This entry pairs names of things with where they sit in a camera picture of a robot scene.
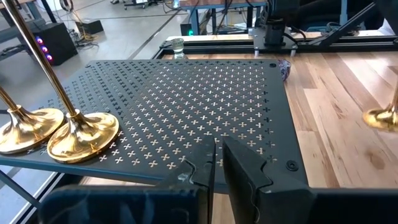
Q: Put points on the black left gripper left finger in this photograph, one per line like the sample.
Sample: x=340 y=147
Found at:
x=205 y=161

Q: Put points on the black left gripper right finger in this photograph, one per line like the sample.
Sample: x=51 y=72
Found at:
x=242 y=174

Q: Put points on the ribbed glass candle holder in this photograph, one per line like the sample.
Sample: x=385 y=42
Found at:
x=178 y=46

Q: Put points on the brass candlestick holder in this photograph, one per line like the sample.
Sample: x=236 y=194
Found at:
x=382 y=118
x=28 y=130
x=84 y=140

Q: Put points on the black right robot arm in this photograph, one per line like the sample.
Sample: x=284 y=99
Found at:
x=275 y=28

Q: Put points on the black perforated metal riser shelf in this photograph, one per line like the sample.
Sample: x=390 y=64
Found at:
x=186 y=93

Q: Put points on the blue metal leg desk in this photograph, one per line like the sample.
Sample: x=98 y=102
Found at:
x=196 y=15

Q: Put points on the small black floor box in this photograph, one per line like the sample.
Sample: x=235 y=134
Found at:
x=90 y=26

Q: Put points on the black computer with pink lights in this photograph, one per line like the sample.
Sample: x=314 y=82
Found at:
x=59 y=43

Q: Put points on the black aluminium rig frame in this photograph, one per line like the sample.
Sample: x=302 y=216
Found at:
x=217 y=45

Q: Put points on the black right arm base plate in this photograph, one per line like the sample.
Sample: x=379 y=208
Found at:
x=264 y=43

